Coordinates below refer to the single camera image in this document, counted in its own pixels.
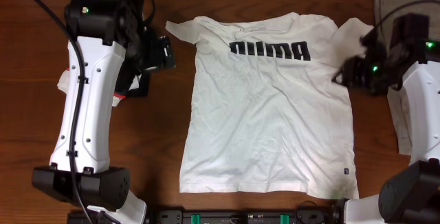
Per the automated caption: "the white printed t-shirt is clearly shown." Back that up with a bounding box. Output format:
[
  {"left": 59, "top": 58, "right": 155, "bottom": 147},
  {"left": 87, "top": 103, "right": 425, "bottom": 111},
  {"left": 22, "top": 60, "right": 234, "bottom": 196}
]
[{"left": 166, "top": 12, "right": 371, "bottom": 199}]

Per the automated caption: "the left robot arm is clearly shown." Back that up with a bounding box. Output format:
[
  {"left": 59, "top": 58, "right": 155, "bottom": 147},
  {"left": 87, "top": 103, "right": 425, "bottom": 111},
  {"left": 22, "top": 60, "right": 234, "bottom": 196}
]
[{"left": 32, "top": 0, "right": 175, "bottom": 223}]

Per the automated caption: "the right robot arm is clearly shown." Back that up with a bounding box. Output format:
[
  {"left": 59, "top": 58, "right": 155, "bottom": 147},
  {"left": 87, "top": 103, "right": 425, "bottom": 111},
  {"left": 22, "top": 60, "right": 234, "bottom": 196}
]
[{"left": 329, "top": 13, "right": 439, "bottom": 224}]

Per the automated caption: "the black folded garment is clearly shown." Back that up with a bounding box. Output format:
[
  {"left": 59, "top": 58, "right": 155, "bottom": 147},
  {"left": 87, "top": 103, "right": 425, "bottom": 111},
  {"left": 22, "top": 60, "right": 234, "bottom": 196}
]
[{"left": 115, "top": 27, "right": 152, "bottom": 98}]

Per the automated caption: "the olive grey garment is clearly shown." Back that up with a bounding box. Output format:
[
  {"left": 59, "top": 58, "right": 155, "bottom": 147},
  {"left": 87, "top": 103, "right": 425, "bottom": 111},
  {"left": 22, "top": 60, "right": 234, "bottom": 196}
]
[{"left": 374, "top": 0, "right": 439, "bottom": 155}]

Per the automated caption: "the white folded garment red trim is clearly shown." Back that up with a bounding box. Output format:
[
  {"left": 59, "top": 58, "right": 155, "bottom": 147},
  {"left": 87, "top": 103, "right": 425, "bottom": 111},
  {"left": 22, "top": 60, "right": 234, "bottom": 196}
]
[{"left": 57, "top": 69, "right": 141, "bottom": 107}]

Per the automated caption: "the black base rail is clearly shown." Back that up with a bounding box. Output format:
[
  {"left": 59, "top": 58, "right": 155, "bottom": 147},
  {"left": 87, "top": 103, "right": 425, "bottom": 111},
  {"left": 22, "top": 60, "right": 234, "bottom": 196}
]
[{"left": 67, "top": 208, "right": 344, "bottom": 224}]

